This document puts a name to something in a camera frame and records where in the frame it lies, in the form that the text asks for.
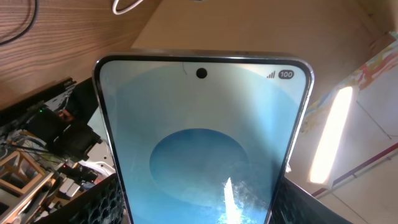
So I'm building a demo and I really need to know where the wooden crate frame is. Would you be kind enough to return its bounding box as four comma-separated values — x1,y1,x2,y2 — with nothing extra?
0,148,55,224

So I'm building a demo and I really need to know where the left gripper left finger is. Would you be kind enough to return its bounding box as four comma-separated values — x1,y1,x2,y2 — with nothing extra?
36,174,124,224

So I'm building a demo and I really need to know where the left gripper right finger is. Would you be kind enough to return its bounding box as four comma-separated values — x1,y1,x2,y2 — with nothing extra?
269,177,351,224

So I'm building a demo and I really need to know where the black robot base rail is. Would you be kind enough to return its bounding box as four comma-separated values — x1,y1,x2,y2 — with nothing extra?
1,78,76,126

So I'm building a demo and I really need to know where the black USB-C charging cable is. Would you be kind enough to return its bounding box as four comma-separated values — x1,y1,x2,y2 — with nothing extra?
0,0,39,46

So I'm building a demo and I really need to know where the Galaxy S25 smartphone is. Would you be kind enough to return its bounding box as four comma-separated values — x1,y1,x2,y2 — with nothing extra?
93,52,314,223

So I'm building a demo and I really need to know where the white power strip cord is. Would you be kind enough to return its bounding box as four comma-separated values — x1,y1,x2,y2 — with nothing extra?
111,0,144,16

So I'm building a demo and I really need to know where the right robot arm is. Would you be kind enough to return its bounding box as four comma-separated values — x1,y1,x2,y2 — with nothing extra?
24,79,102,162

